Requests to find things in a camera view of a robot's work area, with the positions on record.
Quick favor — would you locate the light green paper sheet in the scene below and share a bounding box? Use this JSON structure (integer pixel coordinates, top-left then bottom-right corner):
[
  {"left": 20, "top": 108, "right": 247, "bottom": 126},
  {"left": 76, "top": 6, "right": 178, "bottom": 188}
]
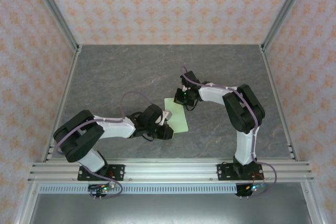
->
[{"left": 163, "top": 97, "right": 189, "bottom": 133}]

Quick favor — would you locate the circuit board with LEDs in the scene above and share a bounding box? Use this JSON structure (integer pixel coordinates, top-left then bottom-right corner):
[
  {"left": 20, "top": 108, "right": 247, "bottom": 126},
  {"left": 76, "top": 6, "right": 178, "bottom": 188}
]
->
[
  {"left": 88, "top": 183, "right": 116, "bottom": 193},
  {"left": 245, "top": 183, "right": 266, "bottom": 193}
]

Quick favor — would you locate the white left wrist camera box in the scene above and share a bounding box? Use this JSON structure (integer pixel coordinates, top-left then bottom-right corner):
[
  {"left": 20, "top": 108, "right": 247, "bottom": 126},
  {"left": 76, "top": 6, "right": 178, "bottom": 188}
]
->
[{"left": 161, "top": 111, "right": 173, "bottom": 125}]

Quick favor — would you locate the aluminium mounting rail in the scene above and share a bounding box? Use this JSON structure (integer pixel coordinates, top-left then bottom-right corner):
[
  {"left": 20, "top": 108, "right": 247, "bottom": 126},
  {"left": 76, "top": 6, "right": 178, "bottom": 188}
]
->
[{"left": 27, "top": 158, "right": 315, "bottom": 183}]

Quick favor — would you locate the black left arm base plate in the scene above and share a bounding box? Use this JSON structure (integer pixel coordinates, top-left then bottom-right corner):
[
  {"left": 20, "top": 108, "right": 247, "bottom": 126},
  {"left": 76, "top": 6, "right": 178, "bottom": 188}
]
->
[{"left": 77, "top": 164, "right": 125, "bottom": 182}]

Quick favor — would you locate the slotted grey cable duct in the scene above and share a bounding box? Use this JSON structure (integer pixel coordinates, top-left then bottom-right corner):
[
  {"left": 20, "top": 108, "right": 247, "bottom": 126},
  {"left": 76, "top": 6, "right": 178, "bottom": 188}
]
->
[{"left": 38, "top": 185, "right": 237, "bottom": 195}]

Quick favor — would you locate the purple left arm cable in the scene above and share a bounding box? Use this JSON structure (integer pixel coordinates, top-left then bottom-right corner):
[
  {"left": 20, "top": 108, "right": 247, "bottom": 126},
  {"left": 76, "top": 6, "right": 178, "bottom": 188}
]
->
[{"left": 56, "top": 91, "right": 155, "bottom": 200}]

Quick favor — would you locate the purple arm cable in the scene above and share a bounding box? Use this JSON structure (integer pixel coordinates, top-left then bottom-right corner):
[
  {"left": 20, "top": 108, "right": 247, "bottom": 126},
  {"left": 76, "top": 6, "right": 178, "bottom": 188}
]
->
[
  {"left": 180, "top": 66, "right": 278, "bottom": 198},
  {"left": 56, "top": 91, "right": 155, "bottom": 200}
]

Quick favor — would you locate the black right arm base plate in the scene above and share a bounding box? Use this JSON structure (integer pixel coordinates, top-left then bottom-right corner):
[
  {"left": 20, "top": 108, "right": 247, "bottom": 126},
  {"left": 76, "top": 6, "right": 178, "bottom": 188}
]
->
[{"left": 216, "top": 163, "right": 264, "bottom": 182}]

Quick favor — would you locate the aluminium table side rail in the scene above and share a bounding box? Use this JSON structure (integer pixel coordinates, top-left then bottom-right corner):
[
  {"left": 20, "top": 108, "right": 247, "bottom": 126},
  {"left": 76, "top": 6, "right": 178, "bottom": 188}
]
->
[
  {"left": 40, "top": 50, "right": 82, "bottom": 162},
  {"left": 259, "top": 50, "right": 300, "bottom": 162}
]

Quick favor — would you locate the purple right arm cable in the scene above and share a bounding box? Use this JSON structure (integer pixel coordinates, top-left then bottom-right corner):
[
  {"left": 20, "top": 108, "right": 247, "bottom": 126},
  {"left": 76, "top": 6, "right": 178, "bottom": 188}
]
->
[{"left": 180, "top": 66, "right": 278, "bottom": 198}]

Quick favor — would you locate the aluminium frame post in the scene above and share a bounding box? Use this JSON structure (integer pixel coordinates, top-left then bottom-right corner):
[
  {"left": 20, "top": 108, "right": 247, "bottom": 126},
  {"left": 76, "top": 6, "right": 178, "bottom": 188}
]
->
[
  {"left": 259, "top": 0, "right": 314, "bottom": 53},
  {"left": 27, "top": 0, "right": 81, "bottom": 53}
]

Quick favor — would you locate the aluminium frame leg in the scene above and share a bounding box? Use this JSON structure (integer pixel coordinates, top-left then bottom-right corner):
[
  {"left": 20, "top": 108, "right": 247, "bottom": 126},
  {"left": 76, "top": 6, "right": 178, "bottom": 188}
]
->
[
  {"left": 14, "top": 183, "right": 40, "bottom": 224},
  {"left": 300, "top": 182, "right": 325, "bottom": 224}
]

